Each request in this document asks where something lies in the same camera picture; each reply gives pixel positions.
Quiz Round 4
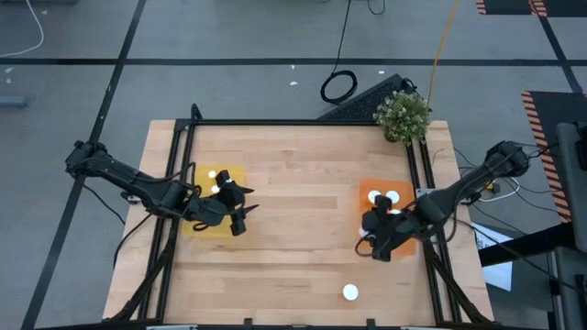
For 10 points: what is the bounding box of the yellow plastic bin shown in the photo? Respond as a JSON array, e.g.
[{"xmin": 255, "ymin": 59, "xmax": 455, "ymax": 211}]
[{"xmin": 182, "ymin": 164, "xmax": 247, "ymax": 238}]

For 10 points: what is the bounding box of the black beam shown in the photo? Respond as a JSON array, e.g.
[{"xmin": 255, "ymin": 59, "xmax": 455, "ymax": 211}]
[{"xmin": 478, "ymin": 221, "xmax": 578, "ymax": 268}]

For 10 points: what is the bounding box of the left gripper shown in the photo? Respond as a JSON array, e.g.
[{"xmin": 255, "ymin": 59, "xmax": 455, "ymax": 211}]
[{"xmin": 192, "ymin": 170, "xmax": 260, "ymax": 237}]

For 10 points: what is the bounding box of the orange plastic bin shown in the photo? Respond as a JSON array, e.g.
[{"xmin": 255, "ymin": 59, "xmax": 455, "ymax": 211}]
[{"xmin": 356, "ymin": 177, "xmax": 417, "ymax": 259}]

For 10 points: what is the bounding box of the coiled black floor cable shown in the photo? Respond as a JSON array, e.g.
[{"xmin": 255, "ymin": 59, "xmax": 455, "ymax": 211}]
[{"xmin": 319, "ymin": 0, "xmax": 360, "ymax": 106}]

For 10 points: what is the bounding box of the black aluminium table frame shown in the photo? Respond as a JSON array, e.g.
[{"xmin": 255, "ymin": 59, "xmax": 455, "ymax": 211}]
[{"xmin": 109, "ymin": 103, "xmax": 494, "ymax": 330}]

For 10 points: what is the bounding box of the white power cable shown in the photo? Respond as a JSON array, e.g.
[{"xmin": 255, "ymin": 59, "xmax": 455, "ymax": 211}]
[{"xmin": 476, "ymin": 176, "xmax": 523, "ymax": 204}]

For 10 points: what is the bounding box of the grey metal arm base plate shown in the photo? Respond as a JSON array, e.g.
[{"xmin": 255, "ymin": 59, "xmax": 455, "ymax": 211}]
[{"xmin": 415, "ymin": 186, "xmax": 444, "ymax": 203}]

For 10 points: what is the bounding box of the black keyboard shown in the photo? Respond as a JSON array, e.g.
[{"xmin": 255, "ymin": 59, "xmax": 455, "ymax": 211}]
[{"xmin": 317, "ymin": 72, "xmax": 419, "ymax": 123}]

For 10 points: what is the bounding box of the yellow power cord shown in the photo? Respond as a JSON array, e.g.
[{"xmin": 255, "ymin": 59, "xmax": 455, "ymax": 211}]
[{"xmin": 426, "ymin": 0, "xmax": 461, "ymax": 109}]

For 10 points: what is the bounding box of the grey floor object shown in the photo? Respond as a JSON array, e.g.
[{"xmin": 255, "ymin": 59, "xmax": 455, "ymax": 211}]
[{"xmin": 0, "ymin": 94, "xmax": 29, "ymax": 109}]

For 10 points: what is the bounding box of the black hazard-striped floor mat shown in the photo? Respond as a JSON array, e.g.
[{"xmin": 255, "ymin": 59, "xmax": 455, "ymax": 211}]
[
  {"xmin": 475, "ymin": 0, "xmax": 587, "ymax": 18},
  {"xmin": 521, "ymin": 90, "xmax": 587, "ymax": 225}
]

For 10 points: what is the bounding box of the green potted plant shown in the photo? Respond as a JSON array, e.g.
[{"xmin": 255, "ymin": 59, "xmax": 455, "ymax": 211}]
[{"xmin": 371, "ymin": 90, "xmax": 434, "ymax": 146}]

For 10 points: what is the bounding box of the white sheet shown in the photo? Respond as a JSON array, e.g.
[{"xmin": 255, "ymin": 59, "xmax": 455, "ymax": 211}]
[{"xmin": 471, "ymin": 221, "xmax": 515, "ymax": 293}]

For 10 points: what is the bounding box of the grey desk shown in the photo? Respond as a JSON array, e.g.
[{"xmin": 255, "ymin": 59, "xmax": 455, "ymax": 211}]
[{"xmin": 556, "ymin": 119, "xmax": 587, "ymax": 256}]

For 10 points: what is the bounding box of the white floor cable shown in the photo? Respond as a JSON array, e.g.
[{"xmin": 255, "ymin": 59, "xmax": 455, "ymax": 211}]
[{"xmin": 0, "ymin": 0, "xmax": 46, "ymax": 59}]

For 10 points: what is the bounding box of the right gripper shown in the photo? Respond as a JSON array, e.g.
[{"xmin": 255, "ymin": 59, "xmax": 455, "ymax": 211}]
[{"xmin": 361, "ymin": 194, "xmax": 421, "ymax": 264}]

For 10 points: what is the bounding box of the grey cabinet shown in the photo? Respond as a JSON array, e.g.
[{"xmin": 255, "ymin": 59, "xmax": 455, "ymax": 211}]
[{"xmin": 547, "ymin": 246, "xmax": 587, "ymax": 330}]

